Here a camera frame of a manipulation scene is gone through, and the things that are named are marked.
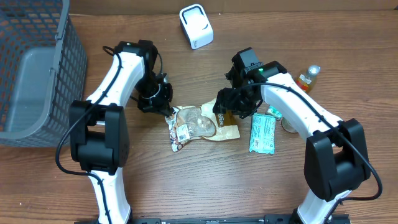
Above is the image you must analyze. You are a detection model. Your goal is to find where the teal wipes pack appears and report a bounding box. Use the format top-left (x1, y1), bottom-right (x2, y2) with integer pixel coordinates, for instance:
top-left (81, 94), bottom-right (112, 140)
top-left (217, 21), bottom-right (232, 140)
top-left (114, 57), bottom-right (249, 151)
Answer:
top-left (249, 113), bottom-right (276, 155)

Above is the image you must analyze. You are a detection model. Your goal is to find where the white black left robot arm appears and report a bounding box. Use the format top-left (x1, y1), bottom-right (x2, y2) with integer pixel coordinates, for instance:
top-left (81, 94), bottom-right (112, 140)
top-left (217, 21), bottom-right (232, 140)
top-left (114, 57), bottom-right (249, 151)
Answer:
top-left (65, 40), bottom-right (174, 223)

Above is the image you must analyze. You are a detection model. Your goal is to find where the Kleenex tissue pack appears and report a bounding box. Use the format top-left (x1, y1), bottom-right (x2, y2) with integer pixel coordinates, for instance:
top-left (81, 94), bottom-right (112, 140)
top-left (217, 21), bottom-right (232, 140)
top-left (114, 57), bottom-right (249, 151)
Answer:
top-left (266, 105), bottom-right (282, 121)

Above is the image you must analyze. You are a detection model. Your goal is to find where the brown snack pouch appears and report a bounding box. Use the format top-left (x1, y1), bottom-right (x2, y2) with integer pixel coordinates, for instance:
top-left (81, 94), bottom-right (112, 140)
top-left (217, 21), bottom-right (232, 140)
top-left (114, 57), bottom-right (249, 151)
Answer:
top-left (165, 100), bottom-right (240, 152)

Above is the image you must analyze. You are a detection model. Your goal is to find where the grey plastic mesh basket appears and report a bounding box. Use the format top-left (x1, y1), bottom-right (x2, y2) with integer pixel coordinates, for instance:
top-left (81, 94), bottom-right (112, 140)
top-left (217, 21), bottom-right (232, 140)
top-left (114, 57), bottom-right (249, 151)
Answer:
top-left (1, 0), bottom-right (87, 147)

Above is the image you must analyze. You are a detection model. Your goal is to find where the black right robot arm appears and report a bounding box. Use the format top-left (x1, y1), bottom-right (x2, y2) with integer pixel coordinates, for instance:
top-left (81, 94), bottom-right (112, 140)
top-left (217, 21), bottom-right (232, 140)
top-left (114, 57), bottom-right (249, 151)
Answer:
top-left (213, 47), bottom-right (371, 223)

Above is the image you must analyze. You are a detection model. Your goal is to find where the green lid Knorr jar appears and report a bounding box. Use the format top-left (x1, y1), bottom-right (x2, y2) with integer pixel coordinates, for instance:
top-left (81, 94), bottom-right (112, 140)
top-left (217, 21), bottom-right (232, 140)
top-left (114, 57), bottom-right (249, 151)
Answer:
top-left (281, 117), bottom-right (297, 133)

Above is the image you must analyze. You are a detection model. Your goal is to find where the white barcode scanner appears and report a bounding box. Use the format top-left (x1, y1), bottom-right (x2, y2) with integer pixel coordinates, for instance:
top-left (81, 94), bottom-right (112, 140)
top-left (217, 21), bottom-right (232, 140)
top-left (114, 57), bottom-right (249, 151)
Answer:
top-left (179, 4), bottom-right (214, 50)

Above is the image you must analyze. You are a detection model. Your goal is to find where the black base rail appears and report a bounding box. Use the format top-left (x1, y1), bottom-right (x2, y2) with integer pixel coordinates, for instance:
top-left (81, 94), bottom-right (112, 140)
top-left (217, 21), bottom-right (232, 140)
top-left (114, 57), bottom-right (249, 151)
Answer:
top-left (74, 213), bottom-right (352, 224)

